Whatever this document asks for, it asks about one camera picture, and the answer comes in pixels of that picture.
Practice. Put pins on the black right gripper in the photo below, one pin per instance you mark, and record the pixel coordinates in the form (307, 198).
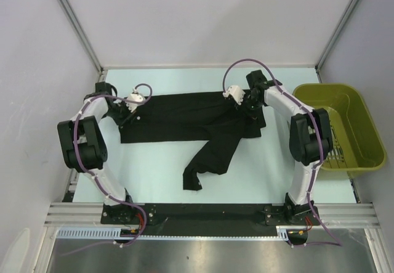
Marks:
(253, 114)

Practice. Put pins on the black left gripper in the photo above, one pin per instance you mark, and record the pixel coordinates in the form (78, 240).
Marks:
(128, 114)

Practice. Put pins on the black long sleeve shirt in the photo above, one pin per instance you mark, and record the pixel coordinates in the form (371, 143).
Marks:
(201, 116)

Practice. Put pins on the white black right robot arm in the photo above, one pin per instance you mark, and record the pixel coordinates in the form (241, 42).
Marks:
(310, 136)

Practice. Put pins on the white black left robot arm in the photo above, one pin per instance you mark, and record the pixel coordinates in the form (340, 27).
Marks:
(84, 149)

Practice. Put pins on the olive green plastic tub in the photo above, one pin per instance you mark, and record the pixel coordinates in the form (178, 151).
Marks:
(358, 148)

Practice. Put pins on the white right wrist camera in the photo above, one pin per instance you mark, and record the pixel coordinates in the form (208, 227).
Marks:
(236, 93)

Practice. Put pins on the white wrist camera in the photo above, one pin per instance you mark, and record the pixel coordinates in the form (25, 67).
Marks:
(236, 93)
(134, 100)

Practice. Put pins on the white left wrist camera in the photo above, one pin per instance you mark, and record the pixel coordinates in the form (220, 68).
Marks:
(134, 100)

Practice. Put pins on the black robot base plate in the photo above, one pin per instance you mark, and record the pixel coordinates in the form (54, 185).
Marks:
(221, 220)

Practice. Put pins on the aluminium frame rail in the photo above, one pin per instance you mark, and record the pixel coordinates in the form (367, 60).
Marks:
(333, 215)

